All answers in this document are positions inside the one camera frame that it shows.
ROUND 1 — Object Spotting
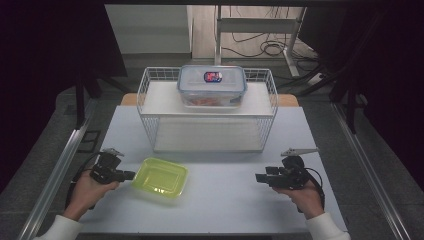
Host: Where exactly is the white wire shelf rack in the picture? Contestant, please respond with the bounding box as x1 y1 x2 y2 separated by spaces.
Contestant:
136 66 280 155

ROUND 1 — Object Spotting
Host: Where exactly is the white power strip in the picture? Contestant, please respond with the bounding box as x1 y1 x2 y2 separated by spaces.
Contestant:
305 72 327 87

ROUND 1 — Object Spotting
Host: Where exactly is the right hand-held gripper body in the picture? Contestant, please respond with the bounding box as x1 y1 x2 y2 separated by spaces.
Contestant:
271 147 320 191

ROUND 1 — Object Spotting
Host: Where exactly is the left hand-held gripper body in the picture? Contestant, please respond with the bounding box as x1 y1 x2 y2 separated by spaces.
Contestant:
89 147 125 185

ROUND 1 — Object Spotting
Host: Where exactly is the black floor cable tangle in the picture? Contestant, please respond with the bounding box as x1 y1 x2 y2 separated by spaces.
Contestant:
221 5 322 73

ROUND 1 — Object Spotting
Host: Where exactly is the black metal stand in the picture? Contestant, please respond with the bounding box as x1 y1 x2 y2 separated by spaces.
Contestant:
276 9 388 135
74 65 132 131

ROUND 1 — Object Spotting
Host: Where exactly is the black floor plate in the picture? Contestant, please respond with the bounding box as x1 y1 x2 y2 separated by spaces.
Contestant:
77 129 102 154

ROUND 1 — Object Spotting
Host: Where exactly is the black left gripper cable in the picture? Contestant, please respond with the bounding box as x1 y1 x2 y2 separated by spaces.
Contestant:
64 151 105 210

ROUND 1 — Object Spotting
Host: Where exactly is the person's right hand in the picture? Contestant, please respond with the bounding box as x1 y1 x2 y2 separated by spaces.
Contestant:
272 181 325 221

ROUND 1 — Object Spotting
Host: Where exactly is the white cabinet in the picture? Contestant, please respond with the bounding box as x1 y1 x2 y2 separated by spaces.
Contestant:
104 4 195 55

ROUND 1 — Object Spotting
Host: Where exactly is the white metal desk frame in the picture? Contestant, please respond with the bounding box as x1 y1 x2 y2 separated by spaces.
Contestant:
213 4 308 79

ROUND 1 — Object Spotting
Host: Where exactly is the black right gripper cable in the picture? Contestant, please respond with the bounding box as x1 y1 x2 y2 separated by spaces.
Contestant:
295 165 326 214

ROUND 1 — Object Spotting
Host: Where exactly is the light wooden table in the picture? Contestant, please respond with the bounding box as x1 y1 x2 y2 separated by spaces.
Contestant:
119 92 300 108

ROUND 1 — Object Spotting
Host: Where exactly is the person's left hand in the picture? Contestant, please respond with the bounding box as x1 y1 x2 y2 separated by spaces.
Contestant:
62 169 120 222

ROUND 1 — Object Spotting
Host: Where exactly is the aluminium rail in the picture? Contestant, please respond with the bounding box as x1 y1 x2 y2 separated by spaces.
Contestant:
16 99 98 240
331 101 414 240

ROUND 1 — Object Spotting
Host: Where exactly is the green plastic tray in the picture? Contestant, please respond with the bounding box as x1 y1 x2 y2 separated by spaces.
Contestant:
130 156 190 200

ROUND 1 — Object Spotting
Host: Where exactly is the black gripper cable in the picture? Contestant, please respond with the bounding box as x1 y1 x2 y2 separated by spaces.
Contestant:
64 151 105 210
295 165 326 214

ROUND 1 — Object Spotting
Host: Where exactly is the dark curtain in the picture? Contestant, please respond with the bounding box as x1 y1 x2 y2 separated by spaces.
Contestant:
298 0 424 192
0 0 128 195

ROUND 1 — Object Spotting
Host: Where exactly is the clear food container blue lid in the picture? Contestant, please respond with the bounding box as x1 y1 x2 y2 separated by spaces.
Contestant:
176 64 249 110

